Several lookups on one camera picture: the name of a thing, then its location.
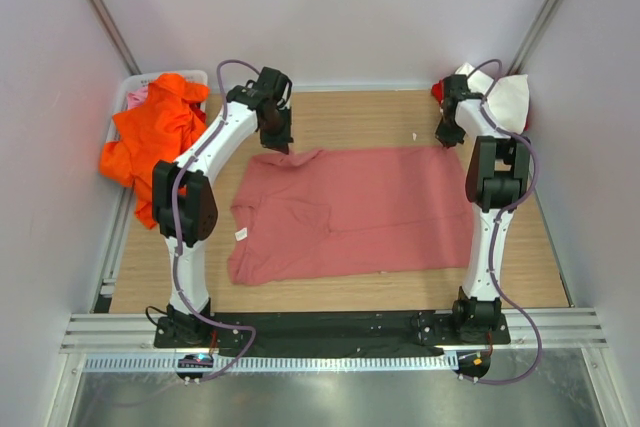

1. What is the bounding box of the pink t shirt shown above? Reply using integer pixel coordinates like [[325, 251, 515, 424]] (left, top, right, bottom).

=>
[[228, 146, 473, 286]]

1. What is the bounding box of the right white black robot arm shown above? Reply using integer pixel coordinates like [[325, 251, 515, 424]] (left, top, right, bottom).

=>
[[435, 74, 531, 345]]

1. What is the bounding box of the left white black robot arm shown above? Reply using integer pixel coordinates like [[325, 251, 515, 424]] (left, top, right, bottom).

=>
[[152, 67, 293, 348]]

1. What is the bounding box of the white folded t shirt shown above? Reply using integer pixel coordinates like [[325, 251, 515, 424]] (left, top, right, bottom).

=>
[[454, 63, 530, 134]]

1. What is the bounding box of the orange t shirt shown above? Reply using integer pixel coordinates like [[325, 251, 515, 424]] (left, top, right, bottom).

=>
[[99, 73, 209, 230]]

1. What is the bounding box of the light pink garment in basket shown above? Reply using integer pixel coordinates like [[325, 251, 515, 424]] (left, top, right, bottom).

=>
[[126, 86, 148, 110]]

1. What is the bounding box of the white plastic basket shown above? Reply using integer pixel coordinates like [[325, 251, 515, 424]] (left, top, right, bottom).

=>
[[106, 70, 208, 142]]

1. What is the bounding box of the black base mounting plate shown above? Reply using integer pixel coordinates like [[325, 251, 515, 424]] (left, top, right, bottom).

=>
[[154, 310, 511, 359]]

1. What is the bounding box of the right aluminium frame post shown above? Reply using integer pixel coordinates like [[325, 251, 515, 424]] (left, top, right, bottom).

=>
[[508, 0, 564, 74]]

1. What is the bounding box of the aluminium frame post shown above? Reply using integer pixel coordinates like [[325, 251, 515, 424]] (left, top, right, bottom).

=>
[[87, 0, 142, 75], [508, 0, 564, 74]]

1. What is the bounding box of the left aluminium frame post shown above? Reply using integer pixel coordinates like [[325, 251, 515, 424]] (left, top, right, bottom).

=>
[[87, 0, 142, 75]]

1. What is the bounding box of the slotted cable duct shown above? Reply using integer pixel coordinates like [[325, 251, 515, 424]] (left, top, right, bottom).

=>
[[83, 352, 458, 376]]

